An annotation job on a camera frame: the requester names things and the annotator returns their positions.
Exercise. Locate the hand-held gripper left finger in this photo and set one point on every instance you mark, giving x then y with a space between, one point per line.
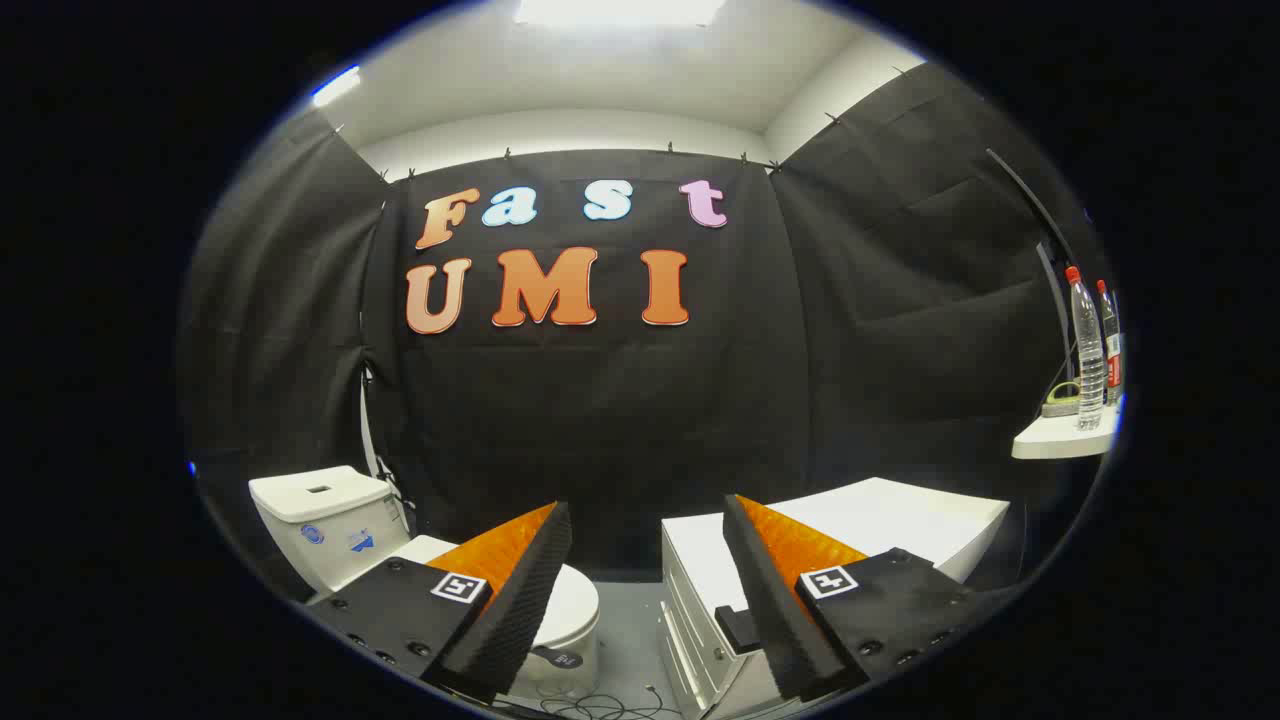
520 600

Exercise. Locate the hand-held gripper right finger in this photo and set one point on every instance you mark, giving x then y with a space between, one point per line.
775 600

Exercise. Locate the white toilet lid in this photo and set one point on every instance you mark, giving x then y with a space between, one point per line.
577 605

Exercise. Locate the white toilet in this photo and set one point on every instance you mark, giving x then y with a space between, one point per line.
320 530

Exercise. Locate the white drawer cabinet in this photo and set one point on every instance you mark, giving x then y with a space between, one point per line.
900 520

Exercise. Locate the black backdrop cloth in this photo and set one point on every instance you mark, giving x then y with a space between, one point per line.
600 420

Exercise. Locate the white stand pole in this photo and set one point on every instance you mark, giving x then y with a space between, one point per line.
366 420

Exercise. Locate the white shelf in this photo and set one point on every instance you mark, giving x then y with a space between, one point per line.
1060 440

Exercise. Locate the clear water bottle red cap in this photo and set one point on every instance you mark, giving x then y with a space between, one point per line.
1112 350
1088 360

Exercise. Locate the small ceiling light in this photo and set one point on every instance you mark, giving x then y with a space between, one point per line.
335 87

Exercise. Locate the large ceiling light panel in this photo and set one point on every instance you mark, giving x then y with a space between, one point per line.
620 10

